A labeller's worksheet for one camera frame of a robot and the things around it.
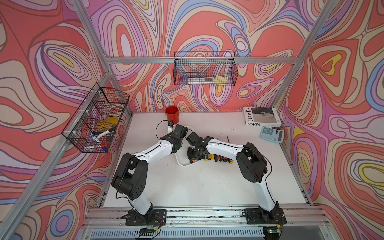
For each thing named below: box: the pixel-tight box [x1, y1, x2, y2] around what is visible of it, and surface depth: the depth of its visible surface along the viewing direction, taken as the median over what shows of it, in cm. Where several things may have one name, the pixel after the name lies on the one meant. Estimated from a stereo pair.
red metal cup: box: [165, 105, 180, 125], surface depth 111 cm
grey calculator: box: [259, 126, 285, 143], surface depth 106 cm
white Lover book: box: [243, 107, 282, 128], surface depth 114 cm
